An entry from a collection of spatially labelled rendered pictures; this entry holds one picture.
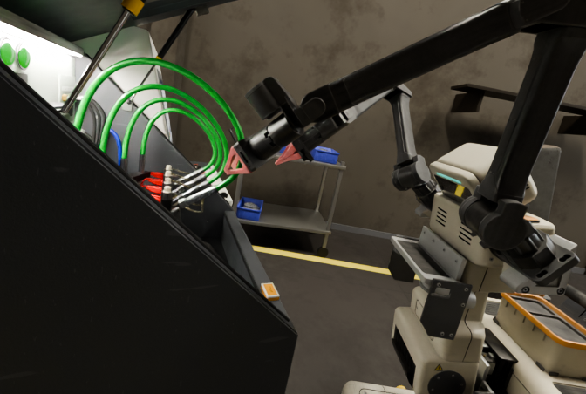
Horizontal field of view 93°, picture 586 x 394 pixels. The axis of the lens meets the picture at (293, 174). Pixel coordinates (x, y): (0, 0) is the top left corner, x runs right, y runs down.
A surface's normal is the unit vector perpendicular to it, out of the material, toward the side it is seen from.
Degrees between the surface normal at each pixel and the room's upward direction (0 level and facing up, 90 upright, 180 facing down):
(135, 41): 90
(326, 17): 90
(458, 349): 90
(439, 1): 90
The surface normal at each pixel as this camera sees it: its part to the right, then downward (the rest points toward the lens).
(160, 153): 0.38, 0.25
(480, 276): 0.00, 0.20
